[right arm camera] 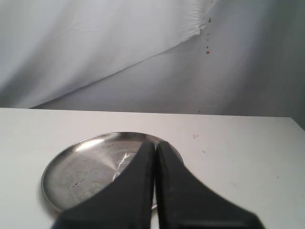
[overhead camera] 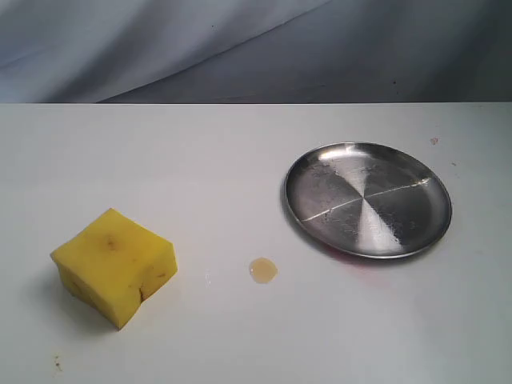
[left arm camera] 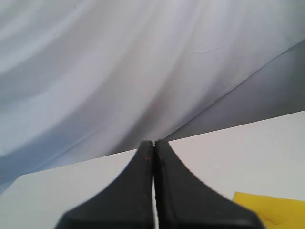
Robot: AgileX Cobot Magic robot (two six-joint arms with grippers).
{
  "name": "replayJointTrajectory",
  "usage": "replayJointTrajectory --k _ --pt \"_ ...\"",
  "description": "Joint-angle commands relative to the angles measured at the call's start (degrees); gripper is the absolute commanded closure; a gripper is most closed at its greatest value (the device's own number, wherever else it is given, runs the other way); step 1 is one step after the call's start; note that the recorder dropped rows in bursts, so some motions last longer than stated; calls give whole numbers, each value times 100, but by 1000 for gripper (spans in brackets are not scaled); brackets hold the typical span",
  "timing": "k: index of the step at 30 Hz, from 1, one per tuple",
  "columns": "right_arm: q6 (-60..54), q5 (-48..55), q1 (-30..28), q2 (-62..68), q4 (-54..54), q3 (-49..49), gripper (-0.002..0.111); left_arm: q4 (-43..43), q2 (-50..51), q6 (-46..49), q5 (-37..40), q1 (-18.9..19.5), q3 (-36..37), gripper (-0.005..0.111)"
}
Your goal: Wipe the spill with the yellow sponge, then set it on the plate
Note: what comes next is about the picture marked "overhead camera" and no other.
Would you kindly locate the round stainless steel plate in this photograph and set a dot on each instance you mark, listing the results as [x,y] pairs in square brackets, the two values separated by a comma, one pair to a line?
[367,200]

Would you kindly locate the grey fabric backdrop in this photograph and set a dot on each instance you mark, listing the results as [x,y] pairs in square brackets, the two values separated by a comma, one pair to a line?
[255,51]

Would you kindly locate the small amber liquid spill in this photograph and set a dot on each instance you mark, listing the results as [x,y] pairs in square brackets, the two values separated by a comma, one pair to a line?
[263,270]

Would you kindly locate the yellow sponge block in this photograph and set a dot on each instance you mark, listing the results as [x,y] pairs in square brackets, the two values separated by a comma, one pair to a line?
[114,265]

